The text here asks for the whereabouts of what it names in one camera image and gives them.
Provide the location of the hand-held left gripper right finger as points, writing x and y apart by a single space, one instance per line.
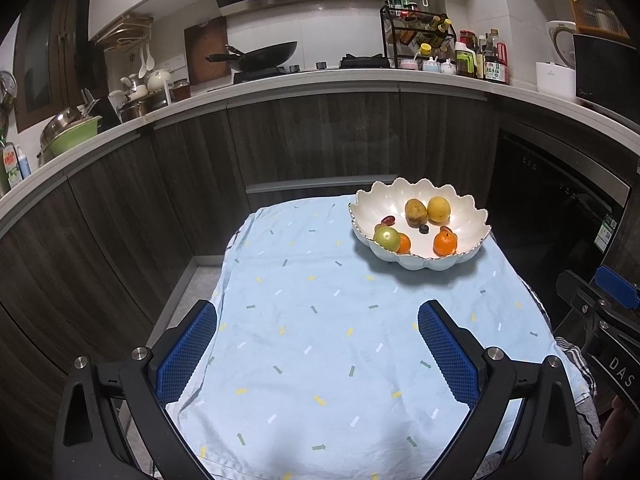
447 355

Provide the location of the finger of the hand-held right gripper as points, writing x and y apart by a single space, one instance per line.
575 290
620 285

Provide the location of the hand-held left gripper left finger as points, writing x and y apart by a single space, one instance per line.
187 355

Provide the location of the mandarin orange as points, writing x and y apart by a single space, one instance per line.
404 244
444 244

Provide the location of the white scalloped ceramic bowl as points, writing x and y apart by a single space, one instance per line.
467 222

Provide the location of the green apple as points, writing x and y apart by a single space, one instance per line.
386 238

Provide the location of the yellow lemon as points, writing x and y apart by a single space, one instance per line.
438 209

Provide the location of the brown russet pear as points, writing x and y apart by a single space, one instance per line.
415 211

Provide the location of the person's right hand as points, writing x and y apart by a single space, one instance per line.
617 440

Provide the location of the black built-in dishwasher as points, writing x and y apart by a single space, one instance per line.
540 200

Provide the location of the light blue patterned tablecloth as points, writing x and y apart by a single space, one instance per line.
310 335

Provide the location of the black microwave oven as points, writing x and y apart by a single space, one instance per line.
605 80

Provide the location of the green basin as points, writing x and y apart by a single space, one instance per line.
77 137

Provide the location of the white rice cooker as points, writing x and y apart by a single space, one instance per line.
560 42

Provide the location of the steel pot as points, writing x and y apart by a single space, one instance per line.
142 107

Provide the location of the blue white bottle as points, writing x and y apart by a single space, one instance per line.
23 160

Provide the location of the white condiment jar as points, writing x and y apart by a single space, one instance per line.
431 65
448 67

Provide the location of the green dish soap bottle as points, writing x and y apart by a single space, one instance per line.
10 167

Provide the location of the steel pan lid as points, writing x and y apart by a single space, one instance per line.
60 125

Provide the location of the glass jar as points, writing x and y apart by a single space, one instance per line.
181 90

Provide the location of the red lid jar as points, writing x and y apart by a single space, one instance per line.
466 37

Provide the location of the white teapot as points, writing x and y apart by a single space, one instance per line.
159 80

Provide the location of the pink condiment jar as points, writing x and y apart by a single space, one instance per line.
408 64

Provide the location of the white hanging spoon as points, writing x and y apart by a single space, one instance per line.
150 60
142 67

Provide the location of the white kitchen countertop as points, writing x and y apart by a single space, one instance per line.
350 77

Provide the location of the black gas stove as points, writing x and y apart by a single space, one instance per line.
360 62

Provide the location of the black wok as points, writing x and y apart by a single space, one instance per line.
265 55

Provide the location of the wooden cutting board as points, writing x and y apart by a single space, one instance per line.
205 45

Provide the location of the wooden hanging shelf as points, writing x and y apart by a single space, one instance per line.
125 27

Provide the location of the dark wooden door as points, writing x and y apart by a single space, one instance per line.
50 50

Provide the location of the round wall gauge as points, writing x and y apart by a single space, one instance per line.
7 90

